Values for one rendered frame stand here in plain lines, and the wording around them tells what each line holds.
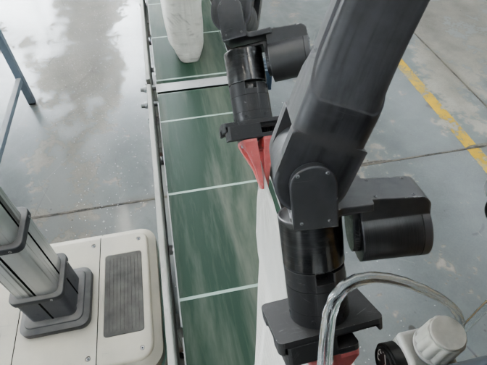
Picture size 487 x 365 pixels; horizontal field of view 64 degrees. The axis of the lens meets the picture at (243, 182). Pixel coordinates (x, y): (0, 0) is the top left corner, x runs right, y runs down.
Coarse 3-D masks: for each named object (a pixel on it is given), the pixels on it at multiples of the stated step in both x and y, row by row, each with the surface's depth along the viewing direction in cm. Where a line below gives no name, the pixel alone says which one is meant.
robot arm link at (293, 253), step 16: (288, 224) 33; (352, 224) 33; (288, 240) 34; (304, 240) 33; (320, 240) 33; (336, 240) 33; (352, 240) 34; (288, 256) 34; (304, 256) 33; (320, 256) 33; (336, 256) 34; (304, 272) 34; (320, 272) 33
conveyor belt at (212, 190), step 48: (192, 96) 183; (192, 144) 161; (192, 192) 145; (240, 192) 145; (192, 240) 131; (240, 240) 131; (192, 288) 120; (240, 288) 120; (192, 336) 110; (240, 336) 110
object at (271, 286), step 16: (272, 208) 53; (256, 224) 71; (272, 224) 54; (272, 240) 56; (272, 256) 58; (272, 272) 61; (272, 288) 63; (256, 336) 65; (256, 352) 64; (272, 352) 61
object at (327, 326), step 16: (368, 272) 18; (384, 272) 20; (336, 288) 16; (352, 288) 17; (416, 288) 22; (432, 288) 24; (336, 304) 16; (448, 304) 25; (464, 320) 28; (320, 336) 15; (320, 352) 15
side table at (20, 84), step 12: (0, 36) 206; (0, 48) 210; (12, 60) 216; (12, 72) 222; (24, 84) 228; (12, 96) 213; (12, 108) 207; (0, 132) 194; (0, 144) 188; (0, 156) 185
